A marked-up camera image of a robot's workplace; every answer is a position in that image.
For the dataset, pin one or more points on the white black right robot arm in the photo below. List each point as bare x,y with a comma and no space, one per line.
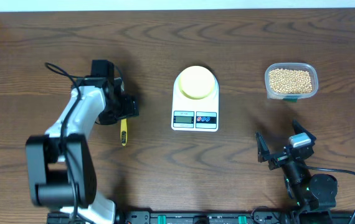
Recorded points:
315,194

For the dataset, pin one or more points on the white digital kitchen scale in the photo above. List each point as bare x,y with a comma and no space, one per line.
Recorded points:
195,115

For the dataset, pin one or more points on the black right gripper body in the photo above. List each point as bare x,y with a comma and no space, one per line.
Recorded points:
278,161

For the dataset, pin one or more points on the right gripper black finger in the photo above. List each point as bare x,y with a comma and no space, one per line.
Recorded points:
298,129
263,151

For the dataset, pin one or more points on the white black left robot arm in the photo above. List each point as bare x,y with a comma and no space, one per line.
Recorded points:
61,172

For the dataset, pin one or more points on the yellow plastic scoop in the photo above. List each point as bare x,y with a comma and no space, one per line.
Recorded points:
123,132

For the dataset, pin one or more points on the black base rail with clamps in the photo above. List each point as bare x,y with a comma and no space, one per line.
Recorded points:
259,216

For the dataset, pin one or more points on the clear container of soybeans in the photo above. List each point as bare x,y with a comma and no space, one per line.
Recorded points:
291,81

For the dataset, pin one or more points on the yellow plastic bowl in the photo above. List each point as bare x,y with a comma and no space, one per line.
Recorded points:
196,82

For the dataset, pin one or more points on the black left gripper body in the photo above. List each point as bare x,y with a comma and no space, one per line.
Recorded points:
127,106

